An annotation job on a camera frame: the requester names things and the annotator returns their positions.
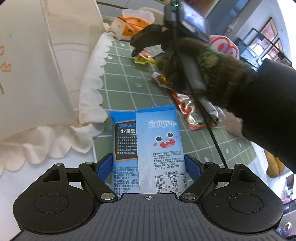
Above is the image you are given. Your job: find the red roast duck packet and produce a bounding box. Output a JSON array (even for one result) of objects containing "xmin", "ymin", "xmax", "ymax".
[{"xmin": 171, "ymin": 91, "xmax": 226, "ymax": 131}]

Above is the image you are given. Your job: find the blue seaweed snack packet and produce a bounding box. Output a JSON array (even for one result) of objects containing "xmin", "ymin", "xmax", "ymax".
[{"xmin": 110, "ymin": 105, "xmax": 189, "ymax": 196}]

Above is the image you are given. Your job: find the yellow candy packet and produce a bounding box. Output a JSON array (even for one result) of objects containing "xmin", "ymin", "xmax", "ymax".
[{"xmin": 134, "ymin": 50, "xmax": 156, "ymax": 66}]

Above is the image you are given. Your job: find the green plum vacuum packet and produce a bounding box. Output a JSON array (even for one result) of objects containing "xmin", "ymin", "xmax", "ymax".
[{"xmin": 152, "ymin": 72, "xmax": 172, "ymax": 90}]

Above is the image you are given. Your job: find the green checked tablecloth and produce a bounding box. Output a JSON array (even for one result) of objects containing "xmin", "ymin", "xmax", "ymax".
[{"xmin": 92, "ymin": 16, "xmax": 260, "ymax": 172}]

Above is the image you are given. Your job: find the black cable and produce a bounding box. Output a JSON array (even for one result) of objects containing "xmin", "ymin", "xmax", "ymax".
[{"xmin": 171, "ymin": 4, "xmax": 230, "ymax": 169}]

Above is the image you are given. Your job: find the black sleeved right forearm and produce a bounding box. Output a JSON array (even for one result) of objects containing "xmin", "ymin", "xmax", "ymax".
[{"xmin": 226, "ymin": 60, "xmax": 295, "ymax": 172}]

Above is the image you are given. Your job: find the gloved right hand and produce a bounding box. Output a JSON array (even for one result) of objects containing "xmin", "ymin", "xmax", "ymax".
[{"xmin": 156, "ymin": 38, "xmax": 257, "ymax": 109}]

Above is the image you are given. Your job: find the orange tissue box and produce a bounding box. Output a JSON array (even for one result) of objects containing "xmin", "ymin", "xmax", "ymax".
[{"xmin": 110, "ymin": 9, "xmax": 155, "ymax": 42}]

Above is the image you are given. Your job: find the red white rabbit bag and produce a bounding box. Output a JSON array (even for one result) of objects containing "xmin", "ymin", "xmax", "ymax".
[{"xmin": 210, "ymin": 35, "xmax": 239, "ymax": 60}]

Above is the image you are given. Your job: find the yellow cushion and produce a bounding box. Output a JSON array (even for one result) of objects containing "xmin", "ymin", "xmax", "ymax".
[{"xmin": 264, "ymin": 150, "xmax": 285, "ymax": 178}]

